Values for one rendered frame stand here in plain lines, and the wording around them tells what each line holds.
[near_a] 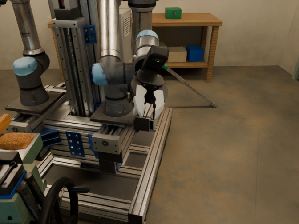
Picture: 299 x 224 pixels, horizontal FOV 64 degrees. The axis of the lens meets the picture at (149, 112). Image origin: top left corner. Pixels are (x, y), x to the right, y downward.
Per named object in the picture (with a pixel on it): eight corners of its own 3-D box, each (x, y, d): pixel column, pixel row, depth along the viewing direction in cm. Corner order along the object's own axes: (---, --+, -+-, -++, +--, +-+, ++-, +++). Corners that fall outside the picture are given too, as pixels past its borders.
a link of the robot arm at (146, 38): (158, 50, 82) (159, 27, 76) (159, 70, 75) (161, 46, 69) (135, 50, 82) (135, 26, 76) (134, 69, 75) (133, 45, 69)
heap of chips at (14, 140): (26, 148, 87) (23, 142, 86) (-8, 148, 87) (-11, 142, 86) (35, 134, 95) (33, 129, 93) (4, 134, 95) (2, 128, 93)
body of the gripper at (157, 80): (155, 110, 65) (154, 82, 73) (166, 87, 59) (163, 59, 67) (127, 104, 63) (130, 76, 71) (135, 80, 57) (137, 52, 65)
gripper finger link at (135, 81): (145, 104, 57) (149, 82, 63) (147, 99, 55) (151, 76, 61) (126, 98, 56) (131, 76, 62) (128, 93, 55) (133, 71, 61)
